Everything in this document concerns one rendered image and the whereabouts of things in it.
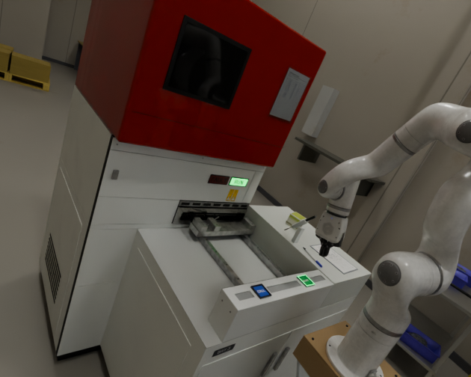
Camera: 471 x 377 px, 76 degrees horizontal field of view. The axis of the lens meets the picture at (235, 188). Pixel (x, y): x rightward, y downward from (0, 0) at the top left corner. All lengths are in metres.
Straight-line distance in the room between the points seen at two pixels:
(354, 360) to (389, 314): 0.19
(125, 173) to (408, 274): 0.99
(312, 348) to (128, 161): 0.92
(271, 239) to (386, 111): 2.80
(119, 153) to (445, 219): 1.05
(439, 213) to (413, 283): 0.19
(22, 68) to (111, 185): 5.53
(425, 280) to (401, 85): 3.32
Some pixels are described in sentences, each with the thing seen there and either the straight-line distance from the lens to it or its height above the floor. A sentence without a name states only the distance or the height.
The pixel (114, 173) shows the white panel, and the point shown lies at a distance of 1.23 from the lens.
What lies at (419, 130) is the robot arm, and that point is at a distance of 1.03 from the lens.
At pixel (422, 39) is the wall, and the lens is 4.22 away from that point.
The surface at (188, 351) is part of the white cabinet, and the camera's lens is 1.14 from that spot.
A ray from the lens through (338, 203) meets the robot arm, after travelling 1.15.
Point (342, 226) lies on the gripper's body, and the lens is 1.17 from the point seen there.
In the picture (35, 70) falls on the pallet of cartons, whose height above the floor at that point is 0.31.
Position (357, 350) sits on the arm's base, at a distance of 1.09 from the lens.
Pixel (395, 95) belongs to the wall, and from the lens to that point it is 4.08.
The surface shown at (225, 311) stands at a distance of 1.04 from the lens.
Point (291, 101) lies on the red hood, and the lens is 1.49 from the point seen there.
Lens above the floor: 1.58
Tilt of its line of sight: 19 degrees down
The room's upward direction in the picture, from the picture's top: 23 degrees clockwise
